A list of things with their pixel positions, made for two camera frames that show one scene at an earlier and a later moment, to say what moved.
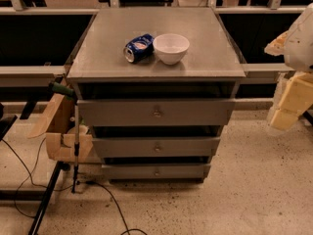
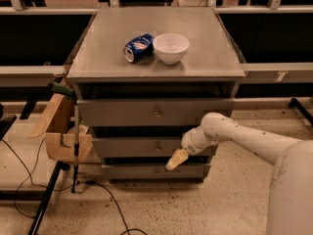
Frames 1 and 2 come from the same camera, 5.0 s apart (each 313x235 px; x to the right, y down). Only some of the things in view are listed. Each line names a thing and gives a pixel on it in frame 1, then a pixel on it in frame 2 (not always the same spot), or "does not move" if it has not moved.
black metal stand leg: [60, 165] does not move
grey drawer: [156, 147] does not move
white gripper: [300, 46] → [189, 143]
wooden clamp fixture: [59, 127] does not move
